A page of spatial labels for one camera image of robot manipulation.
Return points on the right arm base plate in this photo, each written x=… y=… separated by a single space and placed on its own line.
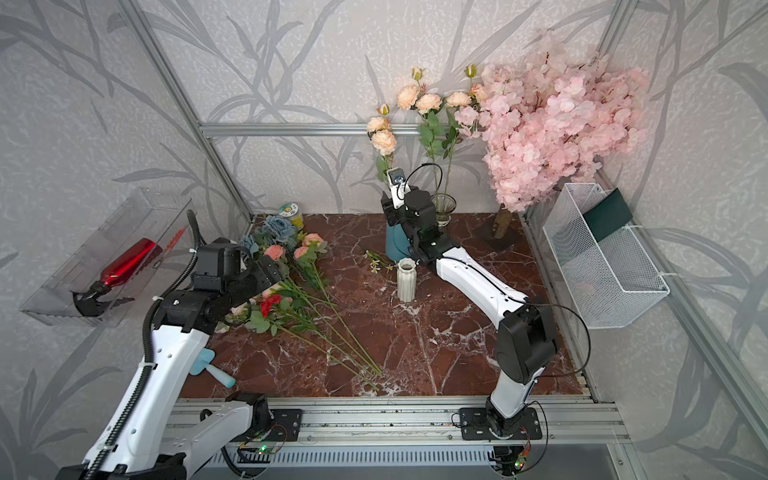
x=487 y=424

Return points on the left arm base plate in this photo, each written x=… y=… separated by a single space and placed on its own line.
x=281 y=425

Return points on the red spray bottle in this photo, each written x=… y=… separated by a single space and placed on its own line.
x=118 y=273

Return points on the white wire mesh basket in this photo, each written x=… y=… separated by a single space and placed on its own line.
x=609 y=275

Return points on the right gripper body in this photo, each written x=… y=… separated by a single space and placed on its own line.
x=393 y=216

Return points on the pink rose bunch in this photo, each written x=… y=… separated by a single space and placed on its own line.
x=302 y=274

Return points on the clear plastic wall bin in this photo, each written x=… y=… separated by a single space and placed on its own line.
x=144 y=214

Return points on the white ribbed vase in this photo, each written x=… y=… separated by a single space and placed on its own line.
x=406 y=280

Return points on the clear glass vase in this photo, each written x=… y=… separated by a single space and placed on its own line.
x=445 y=205

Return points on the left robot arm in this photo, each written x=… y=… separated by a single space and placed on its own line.
x=176 y=329

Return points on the pink cherry blossom tree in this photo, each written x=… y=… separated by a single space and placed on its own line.
x=553 y=117

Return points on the teal hand trowel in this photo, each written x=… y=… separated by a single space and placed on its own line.
x=203 y=363

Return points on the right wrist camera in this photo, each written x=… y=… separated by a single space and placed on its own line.
x=397 y=183

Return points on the small white daisy sprig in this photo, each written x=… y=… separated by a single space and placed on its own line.
x=378 y=263

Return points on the red rose stem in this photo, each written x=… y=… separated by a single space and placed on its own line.
x=296 y=316

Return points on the teal ceramic vase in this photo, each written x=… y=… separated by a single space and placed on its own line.
x=396 y=243

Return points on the dark green card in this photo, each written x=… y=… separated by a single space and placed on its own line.
x=607 y=213

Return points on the aluminium front rail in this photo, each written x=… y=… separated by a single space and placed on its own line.
x=391 y=421

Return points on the cream pink rose stem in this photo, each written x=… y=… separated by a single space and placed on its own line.
x=433 y=135

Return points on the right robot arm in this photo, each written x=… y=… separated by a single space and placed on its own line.
x=525 y=332

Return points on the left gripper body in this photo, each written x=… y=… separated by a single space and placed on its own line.
x=250 y=281

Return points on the tree stand base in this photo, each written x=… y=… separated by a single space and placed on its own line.
x=499 y=232

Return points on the blue hydrangea flowers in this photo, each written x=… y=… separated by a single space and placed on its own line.
x=269 y=231

